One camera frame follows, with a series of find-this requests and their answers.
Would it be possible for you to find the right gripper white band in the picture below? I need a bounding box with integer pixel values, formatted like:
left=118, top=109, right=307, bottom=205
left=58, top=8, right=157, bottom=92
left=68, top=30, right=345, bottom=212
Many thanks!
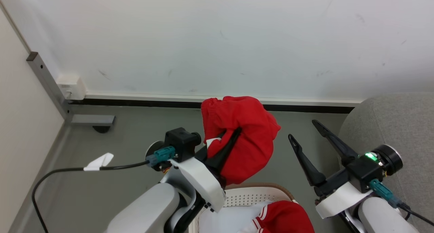
left=288, top=119, right=374, bottom=219

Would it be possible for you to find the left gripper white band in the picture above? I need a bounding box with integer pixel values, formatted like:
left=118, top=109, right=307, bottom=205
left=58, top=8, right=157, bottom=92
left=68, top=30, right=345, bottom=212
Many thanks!
left=169, top=127, right=242, bottom=213

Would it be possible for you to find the plain red garment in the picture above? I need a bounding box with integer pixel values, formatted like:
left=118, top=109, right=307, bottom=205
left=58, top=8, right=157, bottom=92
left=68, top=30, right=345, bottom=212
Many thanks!
left=201, top=96, right=281, bottom=186

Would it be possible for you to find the red garment with white stripes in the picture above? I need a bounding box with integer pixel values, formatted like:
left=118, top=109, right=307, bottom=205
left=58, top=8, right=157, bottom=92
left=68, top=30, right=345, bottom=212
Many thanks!
left=237, top=200, right=315, bottom=233

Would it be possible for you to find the white perforated laundry basket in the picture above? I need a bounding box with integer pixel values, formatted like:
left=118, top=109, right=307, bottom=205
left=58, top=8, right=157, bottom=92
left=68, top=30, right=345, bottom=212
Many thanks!
left=189, top=182, right=299, bottom=233

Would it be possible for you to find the white clothing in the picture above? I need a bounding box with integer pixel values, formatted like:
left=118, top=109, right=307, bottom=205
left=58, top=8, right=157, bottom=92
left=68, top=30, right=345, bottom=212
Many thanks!
left=198, top=201, right=272, bottom=233

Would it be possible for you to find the grey fabric sofa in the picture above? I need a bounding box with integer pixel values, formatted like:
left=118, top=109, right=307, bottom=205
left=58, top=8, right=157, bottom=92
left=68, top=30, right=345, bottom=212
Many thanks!
left=338, top=92, right=434, bottom=233

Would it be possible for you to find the white and black baseboard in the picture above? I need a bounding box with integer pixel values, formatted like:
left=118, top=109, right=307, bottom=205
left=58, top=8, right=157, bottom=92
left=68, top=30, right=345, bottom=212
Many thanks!
left=69, top=92, right=365, bottom=114

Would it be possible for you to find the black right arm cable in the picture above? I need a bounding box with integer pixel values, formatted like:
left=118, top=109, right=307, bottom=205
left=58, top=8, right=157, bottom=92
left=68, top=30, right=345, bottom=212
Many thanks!
left=369, top=179, right=434, bottom=227

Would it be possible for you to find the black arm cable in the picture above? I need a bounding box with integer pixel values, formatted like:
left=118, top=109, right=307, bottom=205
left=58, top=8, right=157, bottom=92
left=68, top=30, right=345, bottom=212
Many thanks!
left=369, top=179, right=434, bottom=227
left=32, top=145, right=177, bottom=233

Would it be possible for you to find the white paper cable tag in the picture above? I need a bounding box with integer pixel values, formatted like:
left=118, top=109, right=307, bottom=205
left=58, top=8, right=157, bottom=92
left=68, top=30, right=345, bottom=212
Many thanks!
left=83, top=153, right=114, bottom=172

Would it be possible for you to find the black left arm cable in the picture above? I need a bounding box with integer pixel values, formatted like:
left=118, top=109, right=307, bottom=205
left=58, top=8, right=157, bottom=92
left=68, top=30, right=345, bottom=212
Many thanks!
left=32, top=145, right=177, bottom=233

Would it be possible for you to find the white wall socket box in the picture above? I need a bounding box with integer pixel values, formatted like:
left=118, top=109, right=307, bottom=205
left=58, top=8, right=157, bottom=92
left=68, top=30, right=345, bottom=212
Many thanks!
left=56, top=74, right=87, bottom=101

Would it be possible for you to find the grey metal frame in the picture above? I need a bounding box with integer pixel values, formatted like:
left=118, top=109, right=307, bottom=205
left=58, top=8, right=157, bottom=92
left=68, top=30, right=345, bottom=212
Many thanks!
left=26, top=52, right=116, bottom=127

